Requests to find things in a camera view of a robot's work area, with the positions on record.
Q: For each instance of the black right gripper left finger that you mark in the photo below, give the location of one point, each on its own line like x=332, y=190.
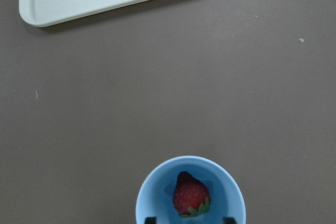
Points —
x=151, y=220

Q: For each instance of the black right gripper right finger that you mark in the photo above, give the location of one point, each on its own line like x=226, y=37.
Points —
x=229, y=220

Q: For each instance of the red strawberry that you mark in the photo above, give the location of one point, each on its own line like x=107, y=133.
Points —
x=191, y=197

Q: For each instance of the light blue cup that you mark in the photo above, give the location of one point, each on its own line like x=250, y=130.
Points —
x=226, y=197

